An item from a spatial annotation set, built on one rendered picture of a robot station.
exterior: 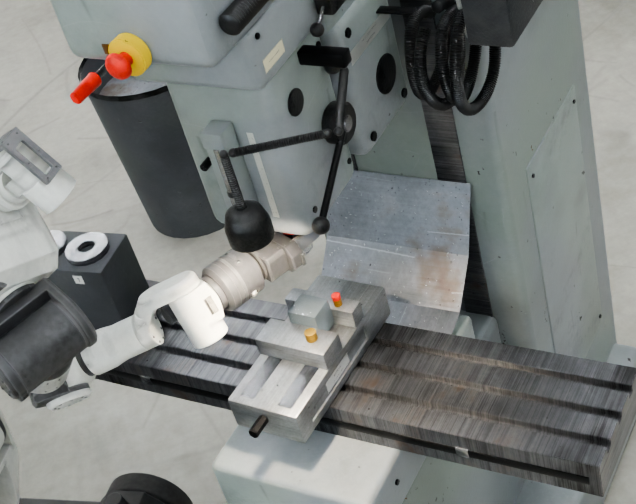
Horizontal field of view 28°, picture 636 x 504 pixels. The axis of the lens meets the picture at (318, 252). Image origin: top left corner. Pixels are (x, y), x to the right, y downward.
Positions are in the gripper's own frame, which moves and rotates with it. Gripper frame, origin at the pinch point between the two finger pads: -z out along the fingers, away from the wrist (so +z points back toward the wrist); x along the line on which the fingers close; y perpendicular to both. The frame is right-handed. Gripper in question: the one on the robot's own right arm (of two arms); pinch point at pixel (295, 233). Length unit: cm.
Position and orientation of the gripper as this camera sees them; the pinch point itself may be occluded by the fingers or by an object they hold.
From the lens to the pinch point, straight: 219.4
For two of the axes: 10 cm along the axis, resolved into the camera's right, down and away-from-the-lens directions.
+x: -6.4, -3.6, 6.7
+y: 2.2, 7.6, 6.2
